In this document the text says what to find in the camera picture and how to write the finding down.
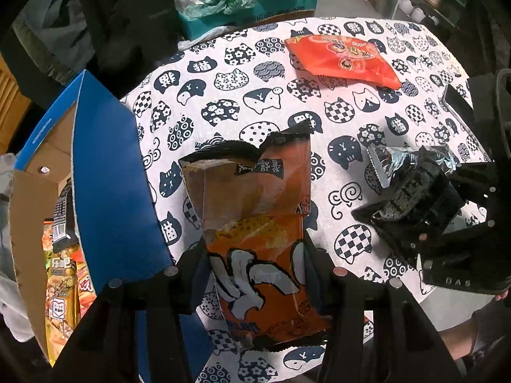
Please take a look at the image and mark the black snack bag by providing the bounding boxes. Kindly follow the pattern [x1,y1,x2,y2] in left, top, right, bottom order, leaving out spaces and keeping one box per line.
[352,155,466,248]

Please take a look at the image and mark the orange brown snack bag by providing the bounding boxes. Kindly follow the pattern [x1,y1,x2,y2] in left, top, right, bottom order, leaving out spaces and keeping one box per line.
[179,120,329,348]

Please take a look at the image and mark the orange green label snack bag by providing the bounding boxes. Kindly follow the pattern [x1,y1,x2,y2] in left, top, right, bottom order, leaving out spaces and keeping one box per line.
[70,245,96,318]

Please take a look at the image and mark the long yellow snack pack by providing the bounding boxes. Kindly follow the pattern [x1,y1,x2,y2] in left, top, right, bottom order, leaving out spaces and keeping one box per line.
[42,246,81,368]

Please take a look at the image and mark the black silver snack pack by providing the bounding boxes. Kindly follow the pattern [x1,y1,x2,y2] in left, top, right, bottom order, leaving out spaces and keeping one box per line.
[367,145,459,189]

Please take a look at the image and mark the person's hand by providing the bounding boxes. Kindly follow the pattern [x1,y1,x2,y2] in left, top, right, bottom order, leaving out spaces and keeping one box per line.
[495,289,509,301]

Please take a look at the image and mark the red snack bag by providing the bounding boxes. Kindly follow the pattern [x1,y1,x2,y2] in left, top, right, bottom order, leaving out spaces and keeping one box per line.
[285,35,401,90]

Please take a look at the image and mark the blue cardboard box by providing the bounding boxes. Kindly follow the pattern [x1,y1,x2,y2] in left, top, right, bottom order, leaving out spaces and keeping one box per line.
[9,72,213,382]

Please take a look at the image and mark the grey clothes pile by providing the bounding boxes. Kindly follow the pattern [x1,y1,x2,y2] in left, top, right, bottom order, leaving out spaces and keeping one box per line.
[0,153,34,342]

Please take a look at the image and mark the cat pattern tablecloth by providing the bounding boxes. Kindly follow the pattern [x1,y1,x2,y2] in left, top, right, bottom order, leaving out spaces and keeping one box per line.
[119,16,494,383]

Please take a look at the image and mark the wooden louvered door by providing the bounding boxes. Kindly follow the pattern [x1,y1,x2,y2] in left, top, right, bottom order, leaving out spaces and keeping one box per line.
[0,57,31,154]

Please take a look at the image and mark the dark hanging coats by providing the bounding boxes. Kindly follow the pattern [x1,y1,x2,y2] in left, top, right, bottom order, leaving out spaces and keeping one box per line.
[1,0,183,108]

